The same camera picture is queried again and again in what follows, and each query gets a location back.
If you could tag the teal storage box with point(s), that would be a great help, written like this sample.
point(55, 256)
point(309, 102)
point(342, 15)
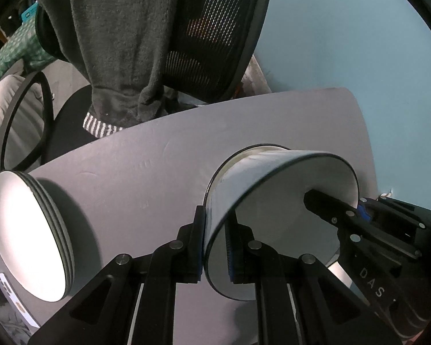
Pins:
point(30, 12)

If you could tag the dark grey fleece blanket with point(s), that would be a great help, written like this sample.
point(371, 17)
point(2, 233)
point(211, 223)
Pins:
point(120, 47)

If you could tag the light blue smartphone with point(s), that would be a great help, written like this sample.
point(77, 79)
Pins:
point(14, 299)

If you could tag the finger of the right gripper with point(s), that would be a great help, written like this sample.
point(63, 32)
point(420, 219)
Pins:
point(387, 206)
point(329, 209)

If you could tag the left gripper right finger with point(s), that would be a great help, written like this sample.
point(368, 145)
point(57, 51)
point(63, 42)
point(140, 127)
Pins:
point(238, 237)

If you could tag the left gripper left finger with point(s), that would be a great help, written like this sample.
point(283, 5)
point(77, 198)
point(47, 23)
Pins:
point(190, 255)

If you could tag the white plate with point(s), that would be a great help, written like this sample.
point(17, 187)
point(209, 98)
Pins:
point(264, 186)
point(34, 242)

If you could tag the green checkered tablecloth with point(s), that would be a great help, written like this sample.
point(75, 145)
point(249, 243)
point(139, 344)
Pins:
point(24, 44)

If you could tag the black mesh office chair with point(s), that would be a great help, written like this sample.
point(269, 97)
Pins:
point(210, 47)

